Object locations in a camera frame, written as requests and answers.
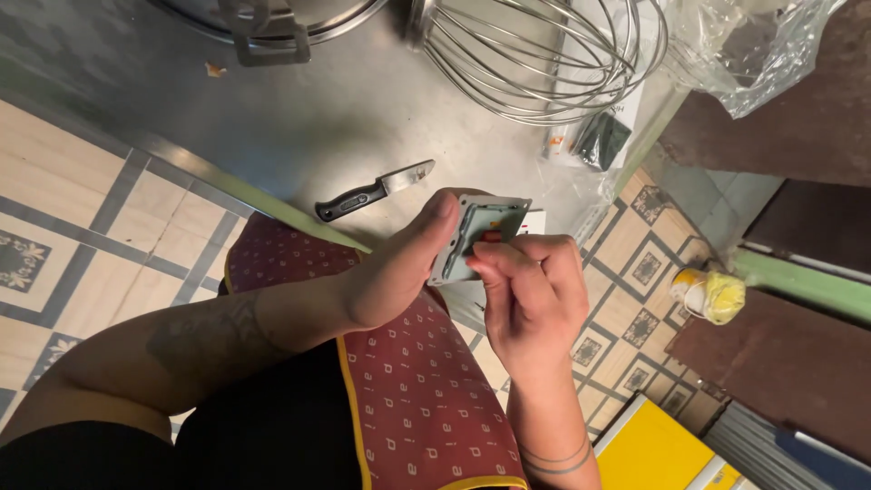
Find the dark red patterned apron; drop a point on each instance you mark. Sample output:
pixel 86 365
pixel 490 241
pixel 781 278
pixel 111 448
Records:
pixel 415 395

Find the clear plastic bag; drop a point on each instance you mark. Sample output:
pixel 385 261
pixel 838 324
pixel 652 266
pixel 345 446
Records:
pixel 742 47

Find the person's right hand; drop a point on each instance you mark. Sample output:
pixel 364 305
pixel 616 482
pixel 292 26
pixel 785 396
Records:
pixel 537 299

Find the yellow and white tape roll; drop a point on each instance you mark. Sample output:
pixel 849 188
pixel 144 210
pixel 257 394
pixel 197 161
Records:
pixel 709 295

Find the steel mixing bowl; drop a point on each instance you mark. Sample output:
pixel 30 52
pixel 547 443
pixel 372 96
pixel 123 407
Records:
pixel 272 20

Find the person's left hand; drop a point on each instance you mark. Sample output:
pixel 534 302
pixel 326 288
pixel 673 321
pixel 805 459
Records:
pixel 391 272

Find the brown wooden furniture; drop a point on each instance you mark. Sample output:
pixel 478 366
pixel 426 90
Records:
pixel 789 238

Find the small paper scrap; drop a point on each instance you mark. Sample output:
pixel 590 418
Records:
pixel 215 69

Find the yellow cabinet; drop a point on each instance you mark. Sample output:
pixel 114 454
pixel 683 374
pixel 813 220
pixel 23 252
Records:
pixel 653 452

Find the white box with black packet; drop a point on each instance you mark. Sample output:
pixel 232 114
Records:
pixel 599 133

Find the grey wall switch module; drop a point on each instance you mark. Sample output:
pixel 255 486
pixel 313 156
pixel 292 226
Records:
pixel 480 231

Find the white switch cover plate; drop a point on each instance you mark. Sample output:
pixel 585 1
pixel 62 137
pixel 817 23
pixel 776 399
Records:
pixel 534 222

